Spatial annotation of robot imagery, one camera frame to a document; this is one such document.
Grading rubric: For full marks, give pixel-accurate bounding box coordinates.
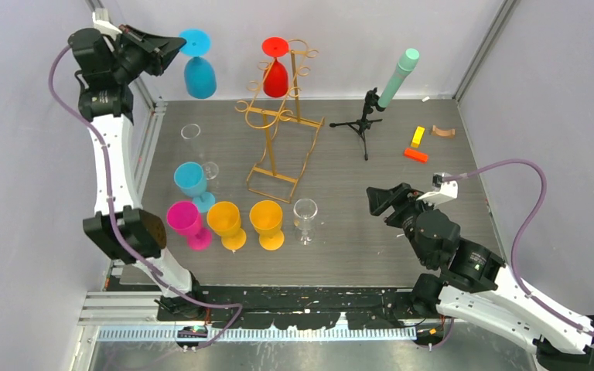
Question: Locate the gold wire glass rack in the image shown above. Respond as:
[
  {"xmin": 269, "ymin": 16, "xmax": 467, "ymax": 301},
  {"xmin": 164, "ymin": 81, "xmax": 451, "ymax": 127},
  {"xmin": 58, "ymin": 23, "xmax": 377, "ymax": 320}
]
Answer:
[{"xmin": 235, "ymin": 37, "xmax": 325, "ymax": 203}]

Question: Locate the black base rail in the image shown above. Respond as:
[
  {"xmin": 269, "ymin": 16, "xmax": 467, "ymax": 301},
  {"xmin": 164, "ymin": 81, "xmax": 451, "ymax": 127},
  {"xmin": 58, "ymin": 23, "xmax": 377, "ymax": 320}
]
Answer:
[{"xmin": 157, "ymin": 284, "xmax": 462, "ymax": 332}]

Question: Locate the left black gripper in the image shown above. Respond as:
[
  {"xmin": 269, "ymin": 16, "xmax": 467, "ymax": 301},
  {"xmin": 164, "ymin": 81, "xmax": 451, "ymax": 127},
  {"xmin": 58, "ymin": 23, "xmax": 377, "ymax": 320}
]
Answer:
[{"xmin": 111, "ymin": 25, "xmax": 186, "ymax": 84}]

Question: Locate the yellow wine glass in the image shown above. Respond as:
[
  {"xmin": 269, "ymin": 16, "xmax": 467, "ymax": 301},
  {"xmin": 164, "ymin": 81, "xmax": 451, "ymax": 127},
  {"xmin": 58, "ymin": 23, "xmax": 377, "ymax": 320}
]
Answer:
[
  {"xmin": 249, "ymin": 199, "xmax": 285, "ymax": 251},
  {"xmin": 207, "ymin": 201, "xmax": 247, "ymax": 251}
]

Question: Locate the wooden arch block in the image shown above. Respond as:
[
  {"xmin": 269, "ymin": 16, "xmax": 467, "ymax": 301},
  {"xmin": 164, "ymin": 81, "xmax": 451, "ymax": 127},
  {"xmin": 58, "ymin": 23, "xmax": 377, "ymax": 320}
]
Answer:
[{"xmin": 431, "ymin": 125, "xmax": 456, "ymax": 138}]

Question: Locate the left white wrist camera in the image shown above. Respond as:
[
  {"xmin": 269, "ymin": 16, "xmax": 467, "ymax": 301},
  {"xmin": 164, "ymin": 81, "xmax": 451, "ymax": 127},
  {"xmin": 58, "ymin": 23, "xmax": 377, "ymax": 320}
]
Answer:
[{"xmin": 92, "ymin": 8, "xmax": 121, "ymax": 38}]

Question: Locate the mint green microphone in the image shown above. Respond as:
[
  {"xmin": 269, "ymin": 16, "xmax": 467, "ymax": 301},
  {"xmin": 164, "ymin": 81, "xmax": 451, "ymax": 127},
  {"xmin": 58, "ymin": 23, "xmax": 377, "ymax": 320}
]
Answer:
[{"xmin": 377, "ymin": 48, "xmax": 420, "ymax": 111}]

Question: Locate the clear wine glass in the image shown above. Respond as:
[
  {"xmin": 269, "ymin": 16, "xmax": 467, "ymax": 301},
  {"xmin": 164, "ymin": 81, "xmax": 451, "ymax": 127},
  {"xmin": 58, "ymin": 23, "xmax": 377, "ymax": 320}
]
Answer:
[
  {"xmin": 293, "ymin": 199, "xmax": 318, "ymax": 245},
  {"xmin": 180, "ymin": 124, "xmax": 219, "ymax": 180}
]

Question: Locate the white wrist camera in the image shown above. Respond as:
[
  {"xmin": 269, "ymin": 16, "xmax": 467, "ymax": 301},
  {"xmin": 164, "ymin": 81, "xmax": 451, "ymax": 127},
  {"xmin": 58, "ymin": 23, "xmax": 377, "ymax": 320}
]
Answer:
[
  {"xmin": 417, "ymin": 172, "xmax": 459, "ymax": 206},
  {"xmin": 92, "ymin": 8, "xmax": 121, "ymax": 38}
]

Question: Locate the black tripod stand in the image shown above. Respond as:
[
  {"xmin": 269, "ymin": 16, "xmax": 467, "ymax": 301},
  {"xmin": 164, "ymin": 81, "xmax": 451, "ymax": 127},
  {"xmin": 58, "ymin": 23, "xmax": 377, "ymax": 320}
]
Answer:
[{"xmin": 329, "ymin": 87, "xmax": 385, "ymax": 161}]

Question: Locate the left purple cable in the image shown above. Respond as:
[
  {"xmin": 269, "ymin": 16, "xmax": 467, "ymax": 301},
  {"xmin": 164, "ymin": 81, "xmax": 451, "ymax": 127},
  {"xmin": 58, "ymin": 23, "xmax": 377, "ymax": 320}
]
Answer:
[{"xmin": 47, "ymin": 45, "xmax": 244, "ymax": 349}]

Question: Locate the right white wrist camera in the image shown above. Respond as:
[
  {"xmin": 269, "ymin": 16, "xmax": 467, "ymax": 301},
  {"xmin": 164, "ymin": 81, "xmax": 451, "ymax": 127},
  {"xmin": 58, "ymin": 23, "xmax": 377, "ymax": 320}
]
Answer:
[{"xmin": 417, "ymin": 172, "xmax": 459, "ymax": 206}]

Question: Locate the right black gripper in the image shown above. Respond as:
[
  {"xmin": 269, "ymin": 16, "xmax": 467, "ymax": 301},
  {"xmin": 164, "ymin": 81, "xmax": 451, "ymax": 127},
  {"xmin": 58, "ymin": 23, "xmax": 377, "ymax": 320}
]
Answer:
[{"xmin": 364, "ymin": 182, "xmax": 436, "ymax": 265}]

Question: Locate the yellow block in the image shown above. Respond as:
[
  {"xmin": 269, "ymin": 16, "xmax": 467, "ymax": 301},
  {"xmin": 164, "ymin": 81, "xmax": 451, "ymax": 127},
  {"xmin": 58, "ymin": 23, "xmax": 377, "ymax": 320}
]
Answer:
[{"xmin": 411, "ymin": 126, "xmax": 425, "ymax": 148}]

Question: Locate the red wine glass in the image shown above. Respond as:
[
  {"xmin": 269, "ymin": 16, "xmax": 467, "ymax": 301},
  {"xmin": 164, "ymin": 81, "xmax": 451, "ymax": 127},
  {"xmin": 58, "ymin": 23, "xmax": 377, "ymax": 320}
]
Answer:
[{"xmin": 261, "ymin": 36, "xmax": 289, "ymax": 98}]

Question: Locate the orange block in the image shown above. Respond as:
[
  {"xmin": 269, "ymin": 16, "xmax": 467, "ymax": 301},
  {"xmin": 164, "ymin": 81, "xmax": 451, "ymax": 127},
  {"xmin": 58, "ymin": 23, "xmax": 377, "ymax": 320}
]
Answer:
[{"xmin": 403, "ymin": 148, "xmax": 428, "ymax": 163}]

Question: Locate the pink wine glass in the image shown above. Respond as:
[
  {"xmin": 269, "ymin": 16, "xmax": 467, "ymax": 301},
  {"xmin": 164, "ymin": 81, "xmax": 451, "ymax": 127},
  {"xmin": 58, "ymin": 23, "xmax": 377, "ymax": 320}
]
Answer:
[{"xmin": 166, "ymin": 201, "xmax": 212, "ymax": 251}]

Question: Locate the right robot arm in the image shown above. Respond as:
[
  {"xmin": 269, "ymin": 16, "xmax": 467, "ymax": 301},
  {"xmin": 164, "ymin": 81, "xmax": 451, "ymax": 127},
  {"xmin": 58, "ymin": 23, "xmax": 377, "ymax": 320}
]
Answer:
[{"xmin": 366, "ymin": 180, "xmax": 594, "ymax": 370}]

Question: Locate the blue wine glass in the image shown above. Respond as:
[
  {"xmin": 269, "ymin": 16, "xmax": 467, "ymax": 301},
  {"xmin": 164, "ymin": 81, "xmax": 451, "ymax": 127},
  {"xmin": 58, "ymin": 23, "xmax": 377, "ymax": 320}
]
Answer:
[
  {"xmin": 173, "ymin": 162, "xmax": 216, "ymax": 213},
  {"xmin": 179, "ymin": 29, "xmax": 217, "ymax": 100}
]

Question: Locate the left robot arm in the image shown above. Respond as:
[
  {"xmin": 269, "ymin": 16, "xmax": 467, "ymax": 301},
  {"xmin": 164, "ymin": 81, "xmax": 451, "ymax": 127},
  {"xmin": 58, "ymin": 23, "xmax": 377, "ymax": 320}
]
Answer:
[{"xmin": 67, "ymin": 25, "xmax": 207, "ymax": 320}]

